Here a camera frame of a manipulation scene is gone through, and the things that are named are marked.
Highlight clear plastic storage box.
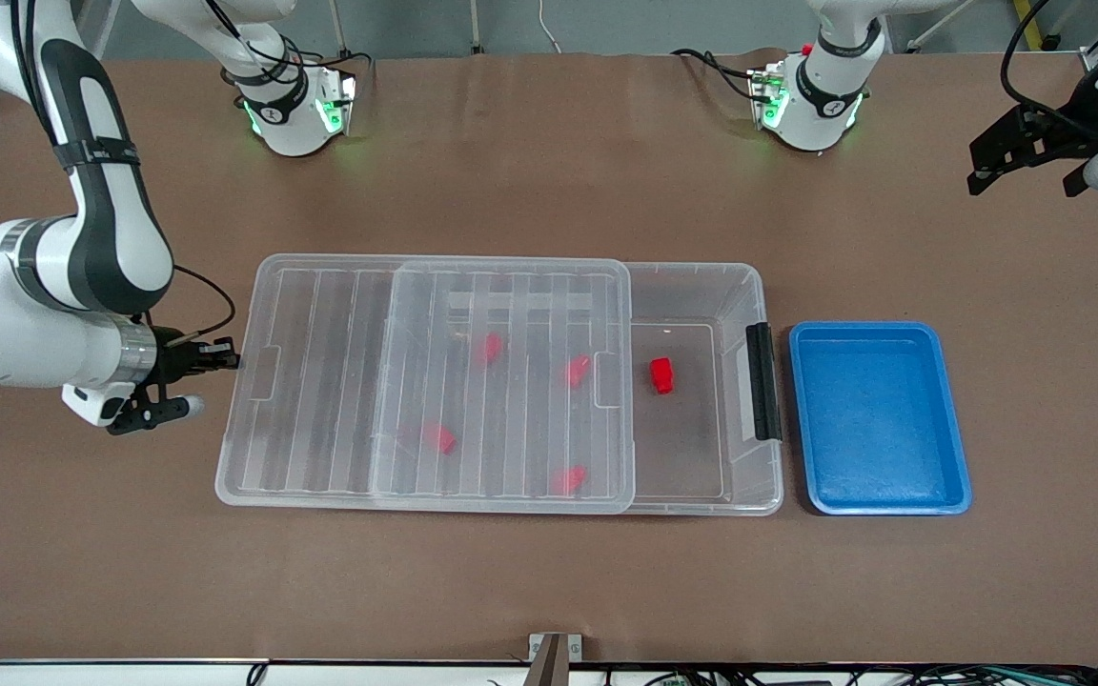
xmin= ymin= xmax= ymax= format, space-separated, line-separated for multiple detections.
xmin=373 ymin=257 xmax=784 ymax=516

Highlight clear ribbed plastic lid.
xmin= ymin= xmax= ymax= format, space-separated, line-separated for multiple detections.
xmin=214 ymin=252 xmax=637 ymax=516

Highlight yellow background object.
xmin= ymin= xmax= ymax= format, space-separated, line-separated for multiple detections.
xmin=1011 ymin=0 xmax=1057 ymax=50

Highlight blue plastic tray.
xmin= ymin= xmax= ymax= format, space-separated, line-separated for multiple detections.
xmin=788 ymin=320 xmax=974 ymax=517

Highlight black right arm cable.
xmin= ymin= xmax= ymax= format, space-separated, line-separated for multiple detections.
xmin=10 ymin=0 xmax=237 ymax=342

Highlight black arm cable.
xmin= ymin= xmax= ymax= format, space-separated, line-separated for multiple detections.
xmin=10 ymin=0 xmax=237 ymax=342
xmin=1000 ymin=0 xmax=1098 ymax=113

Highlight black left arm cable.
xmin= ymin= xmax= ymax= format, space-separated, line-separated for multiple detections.
xmin=1000 ymin=0 xmax=1098 ymax=113

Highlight black left base cable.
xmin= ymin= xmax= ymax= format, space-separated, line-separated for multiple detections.
xmin=671 ymin=46 xmax=762 ymax=102

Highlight black base cable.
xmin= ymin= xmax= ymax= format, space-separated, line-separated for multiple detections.
xmin=277 ymin=33 xmax=376 ymax=82
xmin=671 ymin=46 xmax=762 ymax=102

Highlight black box latch handle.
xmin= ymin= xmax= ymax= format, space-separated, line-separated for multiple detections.
xmin=745 ymin=323 xmax=784 ymax=442

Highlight black right base cable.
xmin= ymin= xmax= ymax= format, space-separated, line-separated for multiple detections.
xmin=277 ymin=33 xmax=376 ymax=82

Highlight metal table edge bracket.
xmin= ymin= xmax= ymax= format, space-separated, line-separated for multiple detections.
xmin=527 ymin=632 xmax=585 ymax=686

